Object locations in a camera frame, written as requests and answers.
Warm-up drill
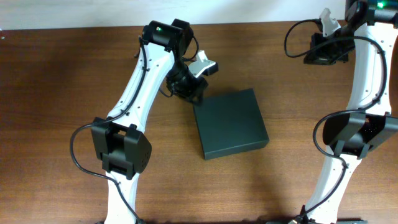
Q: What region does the black box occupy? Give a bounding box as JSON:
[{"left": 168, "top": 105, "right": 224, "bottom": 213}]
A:
[{"left": 193, "top": 88, "right": 270, "bottom": 160}]

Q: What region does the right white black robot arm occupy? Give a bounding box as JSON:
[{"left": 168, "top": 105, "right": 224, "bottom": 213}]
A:
[{"left": 292, "top": 0, "right": 397, "bottom": 223}]

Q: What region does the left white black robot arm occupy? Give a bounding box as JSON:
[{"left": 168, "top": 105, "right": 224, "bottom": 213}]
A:
[{"left": 91, "top": 19, "right": 217, "bottom": 223}]

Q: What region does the left black cable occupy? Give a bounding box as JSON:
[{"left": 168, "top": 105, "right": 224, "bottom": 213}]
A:
[{"left": 69, "top": 35, "right": 200, "bottom": 224}]

